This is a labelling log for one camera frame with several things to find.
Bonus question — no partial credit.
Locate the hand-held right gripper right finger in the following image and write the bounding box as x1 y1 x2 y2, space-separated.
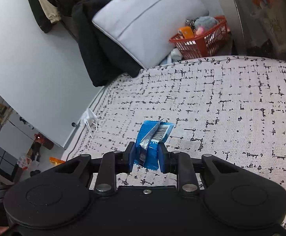
158 143 247 195

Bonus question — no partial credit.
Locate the white cabinet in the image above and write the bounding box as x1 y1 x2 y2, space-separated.
0 114 60 177

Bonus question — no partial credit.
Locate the orange floor mat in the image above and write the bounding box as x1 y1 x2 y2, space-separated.
49 157 66 165

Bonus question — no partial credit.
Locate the white laptop bag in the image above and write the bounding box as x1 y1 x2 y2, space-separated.
92 0 210 69

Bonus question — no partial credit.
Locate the white face mask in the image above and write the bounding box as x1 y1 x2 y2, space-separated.
80 108 100 138

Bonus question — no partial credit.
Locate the grey plush toy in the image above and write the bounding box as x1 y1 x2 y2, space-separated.
194 15 219 31

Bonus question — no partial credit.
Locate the clear bag orange print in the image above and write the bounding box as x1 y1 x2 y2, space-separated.
250 0 286 52

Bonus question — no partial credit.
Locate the white desk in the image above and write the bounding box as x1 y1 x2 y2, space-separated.
207 0 286 57

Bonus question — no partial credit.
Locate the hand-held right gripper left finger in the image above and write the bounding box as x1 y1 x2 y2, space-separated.
51 141 140 195

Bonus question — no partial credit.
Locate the hanging beige garment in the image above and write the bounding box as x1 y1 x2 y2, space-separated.
30 0 62 24

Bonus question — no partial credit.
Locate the black jacket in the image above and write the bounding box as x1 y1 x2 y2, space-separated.
71 0 143 88

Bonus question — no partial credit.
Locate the red plastic basket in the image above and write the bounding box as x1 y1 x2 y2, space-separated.
169 16 229 59

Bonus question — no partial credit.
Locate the brown oil bottle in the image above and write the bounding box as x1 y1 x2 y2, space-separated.
34 133 54 150

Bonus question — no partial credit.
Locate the blue snack packet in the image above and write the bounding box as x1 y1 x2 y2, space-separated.
133 119 175 169

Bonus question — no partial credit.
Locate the orange item in basket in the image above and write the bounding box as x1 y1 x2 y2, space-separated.
178 27 194 40

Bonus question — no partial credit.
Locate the hanging black garment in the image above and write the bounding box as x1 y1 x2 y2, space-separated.
24 0 52 33

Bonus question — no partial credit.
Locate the black white patterned blanket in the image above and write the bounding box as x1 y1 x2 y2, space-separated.
66 55 286 236

